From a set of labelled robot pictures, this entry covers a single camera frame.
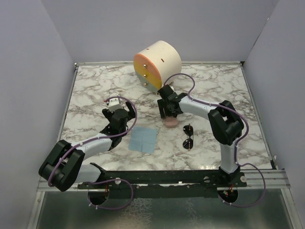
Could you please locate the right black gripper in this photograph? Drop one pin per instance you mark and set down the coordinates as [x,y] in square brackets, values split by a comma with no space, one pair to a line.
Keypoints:
[163,112]

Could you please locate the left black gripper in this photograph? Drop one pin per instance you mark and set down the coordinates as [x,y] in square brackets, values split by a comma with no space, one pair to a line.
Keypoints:
[131,114]

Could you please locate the pink glasses case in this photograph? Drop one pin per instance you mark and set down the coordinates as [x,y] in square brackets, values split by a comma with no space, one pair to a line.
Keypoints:
[171,122]

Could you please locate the light blue cleaning cloth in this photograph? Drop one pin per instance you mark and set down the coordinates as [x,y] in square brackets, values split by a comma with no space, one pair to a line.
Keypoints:
[143,139]

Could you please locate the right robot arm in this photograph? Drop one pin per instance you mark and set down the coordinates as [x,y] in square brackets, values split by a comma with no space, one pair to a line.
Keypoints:
[226,124]

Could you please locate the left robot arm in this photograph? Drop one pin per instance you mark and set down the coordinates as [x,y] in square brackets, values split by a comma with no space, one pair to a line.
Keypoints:
[64,167]

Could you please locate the black sunglasses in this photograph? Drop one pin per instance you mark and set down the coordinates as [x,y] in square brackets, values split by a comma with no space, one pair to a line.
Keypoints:
[188,143]

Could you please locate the round cream drawer cabinet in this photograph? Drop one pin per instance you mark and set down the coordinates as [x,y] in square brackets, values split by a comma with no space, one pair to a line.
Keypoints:
[155,64]

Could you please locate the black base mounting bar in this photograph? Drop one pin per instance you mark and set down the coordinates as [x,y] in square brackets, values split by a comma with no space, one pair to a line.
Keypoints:
[164,183]

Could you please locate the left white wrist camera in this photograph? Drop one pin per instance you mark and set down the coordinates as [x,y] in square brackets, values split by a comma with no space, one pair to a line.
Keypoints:
[113,104]

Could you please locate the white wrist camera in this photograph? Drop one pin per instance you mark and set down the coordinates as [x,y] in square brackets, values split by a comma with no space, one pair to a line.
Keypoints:
[168,89]
[113,104]

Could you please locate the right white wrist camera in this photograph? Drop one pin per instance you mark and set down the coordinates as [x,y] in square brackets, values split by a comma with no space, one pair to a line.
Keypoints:
[168,89]

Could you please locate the aluminium front rail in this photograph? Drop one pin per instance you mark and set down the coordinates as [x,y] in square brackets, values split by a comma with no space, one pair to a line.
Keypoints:
[274,179]

